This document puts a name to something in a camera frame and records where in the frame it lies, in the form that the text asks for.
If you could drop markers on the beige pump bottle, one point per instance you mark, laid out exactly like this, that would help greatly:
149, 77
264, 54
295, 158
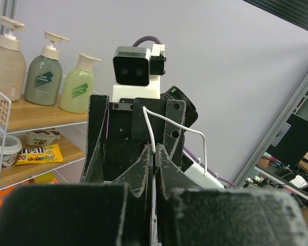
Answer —
12, 61

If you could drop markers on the white chocolate tub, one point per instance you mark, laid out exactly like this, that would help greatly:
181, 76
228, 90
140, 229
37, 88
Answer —
42, 137

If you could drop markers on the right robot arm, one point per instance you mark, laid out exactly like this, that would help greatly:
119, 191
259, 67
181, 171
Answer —
190, 163

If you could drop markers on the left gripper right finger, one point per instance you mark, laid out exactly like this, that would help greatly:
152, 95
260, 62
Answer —
188, 214

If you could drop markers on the grey-green pump bottle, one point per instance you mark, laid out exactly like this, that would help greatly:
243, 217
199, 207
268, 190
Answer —
45, 74

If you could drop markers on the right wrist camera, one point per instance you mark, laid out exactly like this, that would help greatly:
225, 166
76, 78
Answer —
138, 72

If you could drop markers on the orange yellow snack box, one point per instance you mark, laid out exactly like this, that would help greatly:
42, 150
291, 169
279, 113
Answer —
47, 178

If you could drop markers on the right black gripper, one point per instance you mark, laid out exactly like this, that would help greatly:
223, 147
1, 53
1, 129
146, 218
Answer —
127, 134

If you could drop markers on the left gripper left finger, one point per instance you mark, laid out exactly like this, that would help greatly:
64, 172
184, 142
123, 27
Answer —
116, 213

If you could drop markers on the white paper cup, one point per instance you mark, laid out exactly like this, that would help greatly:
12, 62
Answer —
10, 148

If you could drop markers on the light green pump bottle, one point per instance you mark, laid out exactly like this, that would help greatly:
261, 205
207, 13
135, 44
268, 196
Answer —
79, 85

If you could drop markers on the yellow candy bag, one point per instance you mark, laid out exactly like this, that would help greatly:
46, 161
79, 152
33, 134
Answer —
40, 155

